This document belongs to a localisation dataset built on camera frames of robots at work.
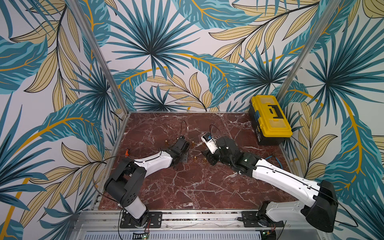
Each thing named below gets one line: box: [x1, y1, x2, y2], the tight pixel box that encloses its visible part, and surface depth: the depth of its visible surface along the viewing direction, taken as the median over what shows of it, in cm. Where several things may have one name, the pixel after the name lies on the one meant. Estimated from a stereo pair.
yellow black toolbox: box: [248, 95, 293, 146], surface depth 98 cm
